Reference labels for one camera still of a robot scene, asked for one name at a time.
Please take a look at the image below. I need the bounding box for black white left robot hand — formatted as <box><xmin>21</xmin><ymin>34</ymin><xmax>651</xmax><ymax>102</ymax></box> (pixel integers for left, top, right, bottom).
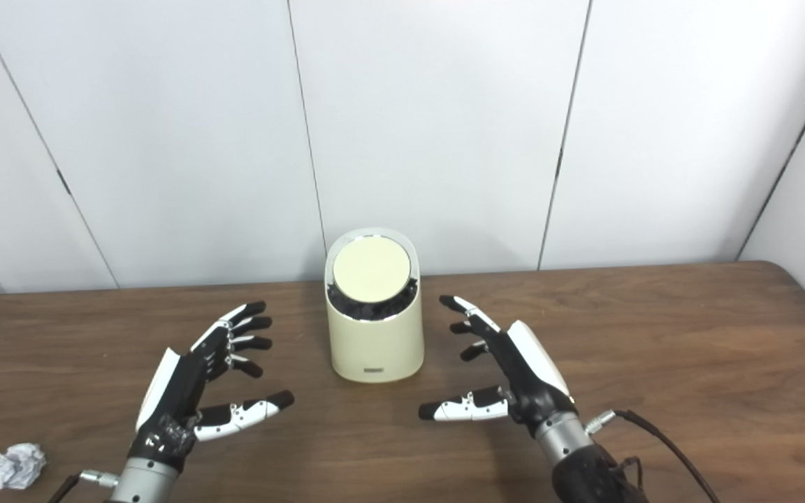
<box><xmin>128</xmin><ymin>301</ymin><xmax>296</xmax><ymax>472</ymax></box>

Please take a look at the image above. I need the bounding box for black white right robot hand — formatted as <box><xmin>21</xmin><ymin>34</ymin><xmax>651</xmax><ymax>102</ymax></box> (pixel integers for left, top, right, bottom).
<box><xmin>418</xmin><ymin>294</ymin><xmax>578</xmax><ymax>437</ymax></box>

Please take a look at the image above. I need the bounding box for white paper ball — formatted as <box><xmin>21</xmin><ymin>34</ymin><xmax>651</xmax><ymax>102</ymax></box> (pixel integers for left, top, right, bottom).
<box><xmin>0</xmin><ymin>442</ymin><xmax>47</xmax><ymax>490</ymax></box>

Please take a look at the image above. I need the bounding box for round cream bin lid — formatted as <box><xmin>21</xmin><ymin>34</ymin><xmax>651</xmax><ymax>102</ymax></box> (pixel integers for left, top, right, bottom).
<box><xmin>333</xmin><ymin>236</ymin><xmax>412</xmax><ymax>304</ymax></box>

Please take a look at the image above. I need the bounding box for cream-colored desktop bin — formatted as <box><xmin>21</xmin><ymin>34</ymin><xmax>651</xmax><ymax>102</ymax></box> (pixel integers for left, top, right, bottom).
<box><xmin>324</xmin><ymin>227</ymin><xmax>426</xmax><ymax>384</ymax></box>

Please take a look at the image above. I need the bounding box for black bin liner bag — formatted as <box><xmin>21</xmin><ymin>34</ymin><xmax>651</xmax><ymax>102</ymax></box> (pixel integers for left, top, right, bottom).
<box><xmin>326</xmin><ymin>276</ymin><xmax>420</xmax><ymax>322</ymax></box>

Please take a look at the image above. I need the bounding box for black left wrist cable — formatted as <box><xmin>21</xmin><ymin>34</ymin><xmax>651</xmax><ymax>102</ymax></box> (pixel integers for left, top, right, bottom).
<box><xmin>46</xmin><ymin>470</ymin><xmax>121</xmax><ymax>503</ymax></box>

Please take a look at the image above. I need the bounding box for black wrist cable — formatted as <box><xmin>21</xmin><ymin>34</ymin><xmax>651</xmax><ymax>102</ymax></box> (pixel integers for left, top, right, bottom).
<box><xmin>584</xmin><ymin>409</ymin><xmax>722</xmax><ymax>503</ymax></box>
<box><xmin>46</xmin><ymin>470</ymin><xmax>121</xmax><ymax>503</ymax></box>

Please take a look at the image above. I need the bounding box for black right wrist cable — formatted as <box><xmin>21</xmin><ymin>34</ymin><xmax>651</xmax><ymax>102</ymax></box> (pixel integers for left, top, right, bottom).
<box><xmin>584</xmin><ymin>409</ymin><xmax>722</xmax><ymax>503</ymax></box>

